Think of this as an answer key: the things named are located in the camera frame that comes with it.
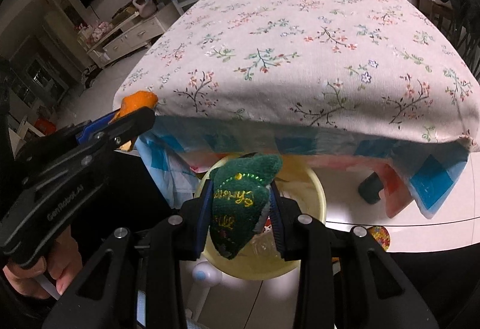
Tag orange peel piece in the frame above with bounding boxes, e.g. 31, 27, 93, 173
109, 90, 159, 152

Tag cream tv stand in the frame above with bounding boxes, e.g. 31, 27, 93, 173
77, 3, 180, 68

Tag green cloth toy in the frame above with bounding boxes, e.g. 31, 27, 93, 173
210, 153, 282, 260

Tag black folding chairs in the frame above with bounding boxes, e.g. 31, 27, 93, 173
439, 6, 479, 80

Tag checkered under tablecloth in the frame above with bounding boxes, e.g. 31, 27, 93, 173
135, 116, 470, 219

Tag yellow plastic trash basin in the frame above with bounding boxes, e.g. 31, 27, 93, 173
202, 155, 326, 280

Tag pink kettlebell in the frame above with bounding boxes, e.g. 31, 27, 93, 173
132, 0, 157, 18

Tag floral tablecloth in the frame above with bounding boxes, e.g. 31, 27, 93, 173
113, 0, 479, 151

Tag person left hand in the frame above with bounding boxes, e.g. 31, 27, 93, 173
2, 227, 83, 299

